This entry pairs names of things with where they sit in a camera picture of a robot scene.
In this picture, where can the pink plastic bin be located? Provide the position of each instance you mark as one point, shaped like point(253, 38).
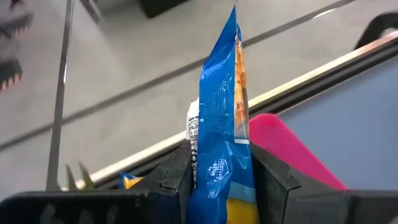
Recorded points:
point(295, 152)

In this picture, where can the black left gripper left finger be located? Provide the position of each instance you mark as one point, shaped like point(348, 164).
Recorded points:
point(140, 205)

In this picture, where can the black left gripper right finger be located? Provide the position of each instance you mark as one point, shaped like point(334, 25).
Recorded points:
point(289, 202)

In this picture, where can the black aluminium table frame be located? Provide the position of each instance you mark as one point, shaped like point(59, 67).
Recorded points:
point(342, 73)

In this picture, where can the black hazard-striped floor mat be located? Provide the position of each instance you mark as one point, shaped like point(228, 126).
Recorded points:
point(9, 74)
point(15, 25)

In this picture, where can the blue soy sauce ramen pack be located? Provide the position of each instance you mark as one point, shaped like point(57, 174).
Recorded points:
point(130, 181)
point(217, 124)

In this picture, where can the black equipment base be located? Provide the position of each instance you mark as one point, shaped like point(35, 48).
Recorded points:
point(161, 4)

